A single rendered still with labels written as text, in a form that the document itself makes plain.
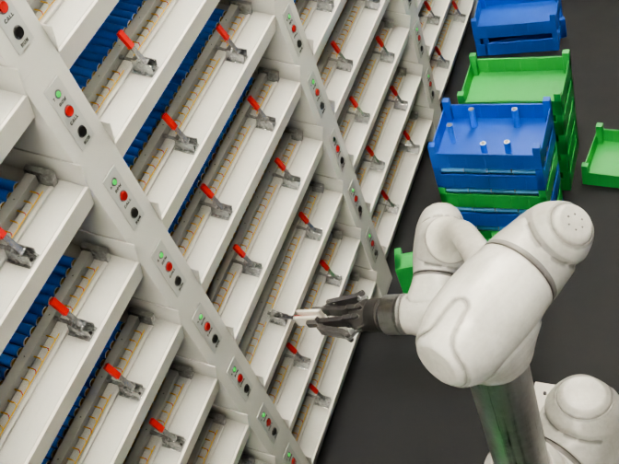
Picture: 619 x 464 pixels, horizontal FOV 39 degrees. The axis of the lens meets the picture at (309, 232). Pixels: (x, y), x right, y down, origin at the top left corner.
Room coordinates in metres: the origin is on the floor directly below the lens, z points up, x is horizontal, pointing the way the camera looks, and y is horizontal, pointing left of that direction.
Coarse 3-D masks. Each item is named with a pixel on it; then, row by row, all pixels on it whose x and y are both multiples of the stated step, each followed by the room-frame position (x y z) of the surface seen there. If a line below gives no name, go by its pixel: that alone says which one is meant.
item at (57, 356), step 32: (64, 256) 1.18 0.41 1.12; (96, 256) 1.17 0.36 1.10; (128, 256) 1.15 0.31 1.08; (64, 288) 1.11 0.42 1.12; (96, 288) 1.11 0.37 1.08; (128, 288) 1.11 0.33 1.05; (32, 320) 1.07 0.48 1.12; (64, 320) 1.05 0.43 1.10; (96, 320) 1.05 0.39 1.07; (32, 352) 1.00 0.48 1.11; (64, 352) 1.01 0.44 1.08; (96, 352) 1.01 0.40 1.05; (0, 384) 0.96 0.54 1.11; (32, 384) 0.96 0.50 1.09; (64, 384) 0.95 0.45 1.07; (0, 416) 0.92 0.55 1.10; (32, 416) 0.91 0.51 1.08; (64, 416) 0.92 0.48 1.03; (0, 448) 0.87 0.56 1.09; (32, 448) 0.86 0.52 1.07
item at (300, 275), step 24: (312, 192) 1.73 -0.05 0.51; (336, 192) 1.71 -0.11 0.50; (336, 216) 1.67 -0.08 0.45; (312, 240) 1.58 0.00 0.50; (312, 264) 1.51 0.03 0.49; (288, 288) 1.46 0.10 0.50; (264, 312) 1.41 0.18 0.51; (288, 312) 1.40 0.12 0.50; (264, 336) 1.35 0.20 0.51; (288, 336) 1.37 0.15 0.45; (264, 360) 1.29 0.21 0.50; (264, 384) 1.23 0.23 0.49
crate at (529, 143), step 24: (456, 120) 1.89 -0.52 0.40; (480, 120) 1.85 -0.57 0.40; (504, 120) 1.81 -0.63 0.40; (528, 120) 1.77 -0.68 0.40; (552, 120) 1.73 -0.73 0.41; (432, 144) 1.76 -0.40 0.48; (456, 144) 1.80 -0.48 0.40; (528, 144) 1.69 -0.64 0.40; (504, 168) 1.64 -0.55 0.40; (528, 168) 1.60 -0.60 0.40
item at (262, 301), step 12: (300, 204) 1.68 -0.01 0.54; (312, 204) 1.69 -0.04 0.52; (288, 240) 1.58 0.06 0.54; (276, 264) 1.52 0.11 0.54; (288, 264) 1.52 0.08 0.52; (276, 276) 1.49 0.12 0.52; (264, 288) 1.46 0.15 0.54; (264, 300) 1.43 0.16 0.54; (252, 324) 1.37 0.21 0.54; (264, 324) 1.38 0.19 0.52; (252, 336) 1.35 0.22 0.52; (240, 348) 1.32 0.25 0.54
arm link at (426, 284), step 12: (420, 276) 1.20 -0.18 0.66; (432, 276) 1.18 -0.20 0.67; (444, 276) 1.17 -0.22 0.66; (420, 288) 1.17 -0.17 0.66; (432, 288) 1.16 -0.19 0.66; (408, 300) 1.17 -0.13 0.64; (420, 300) 1.15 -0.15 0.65; (408, 312) 1.15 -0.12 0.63; (420, 312) 1.13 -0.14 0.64; (408, 324) 1.13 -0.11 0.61
